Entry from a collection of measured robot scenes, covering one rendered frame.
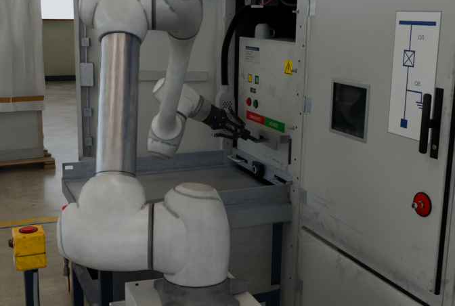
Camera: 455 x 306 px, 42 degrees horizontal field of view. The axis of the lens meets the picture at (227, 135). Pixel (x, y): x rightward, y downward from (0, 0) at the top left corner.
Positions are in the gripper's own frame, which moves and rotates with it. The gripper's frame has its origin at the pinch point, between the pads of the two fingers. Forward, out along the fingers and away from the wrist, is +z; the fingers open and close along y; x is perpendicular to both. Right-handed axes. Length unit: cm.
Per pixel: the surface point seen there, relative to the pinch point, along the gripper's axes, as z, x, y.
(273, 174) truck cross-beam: 11.6, 9.8, 8.2
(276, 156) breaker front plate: 9.2, 9.8, 1.6
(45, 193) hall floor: 16, -291, 111
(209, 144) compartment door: 5.5, -38.1, 9.9
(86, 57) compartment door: -56, -58, 2
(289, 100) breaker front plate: -1.8, 17.7, -17.4
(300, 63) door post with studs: -12.8, 31.3, -27.7
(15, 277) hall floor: -16, -135, 129
